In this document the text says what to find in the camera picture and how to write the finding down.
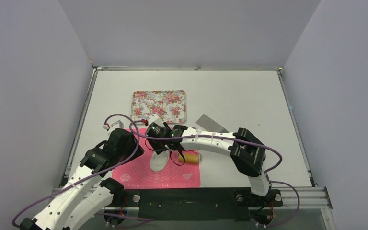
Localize white dough piece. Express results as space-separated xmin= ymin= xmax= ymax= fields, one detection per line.
xmin=149 ymin=152 xmax=169 ymax=172

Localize wooden dough roller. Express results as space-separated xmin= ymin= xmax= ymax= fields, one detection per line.
xmin=178 ymin=151 xmax=202 ymax=165

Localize metal spatula wooden handle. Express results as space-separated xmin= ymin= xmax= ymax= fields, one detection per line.
xmin=195 ymin=114 xmax=228 ymax=133

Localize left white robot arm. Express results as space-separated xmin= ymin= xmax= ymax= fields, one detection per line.
xmin=17 ymin=128 xmax=144 ymax=230

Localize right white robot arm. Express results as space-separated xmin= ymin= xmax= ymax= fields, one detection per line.
xmin=145 ymin=123 xmax=270 ymax=205

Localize pink silicone baking mat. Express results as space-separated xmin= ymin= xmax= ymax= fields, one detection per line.
xmin=111 ymin=138 xmax=201 ymax=189

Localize floral tray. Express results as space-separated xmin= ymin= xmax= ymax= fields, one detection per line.
xmin=130 ymin=90 xmax=187 ymax=124

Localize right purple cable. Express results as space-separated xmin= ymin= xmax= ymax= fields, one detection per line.
xmin=129 ymin=119 xmax=300 ymax=228

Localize purple cable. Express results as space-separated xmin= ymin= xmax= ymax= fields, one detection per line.
xmin=129 ymin=119 xmax=300 ymax=228
xmin=11 ymin=113 xmax=141 ymax=229

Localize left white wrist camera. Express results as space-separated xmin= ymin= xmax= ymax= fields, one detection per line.
xmin=103 ymin=120 xmax=124 ymax=132

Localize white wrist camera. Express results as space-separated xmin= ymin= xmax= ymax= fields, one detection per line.
xmin=103 ymin=120 xmax=124 ymax=132
xmin=146 ymin=114 xmax=164 ymax=127

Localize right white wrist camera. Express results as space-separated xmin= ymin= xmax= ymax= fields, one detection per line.
xmin=146 ymin=114 xmax=164 ymax=127

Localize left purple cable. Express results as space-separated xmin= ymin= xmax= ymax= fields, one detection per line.
xmin=11 ymin=113 xmax=141 ymax=229

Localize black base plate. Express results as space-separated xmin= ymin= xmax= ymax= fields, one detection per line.
xmin=105 ymin=187 xmax=283 ymax=221

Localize aluminium front rail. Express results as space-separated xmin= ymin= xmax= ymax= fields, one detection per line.
xmin=46 ymin=186 xmax=333 ymax=211

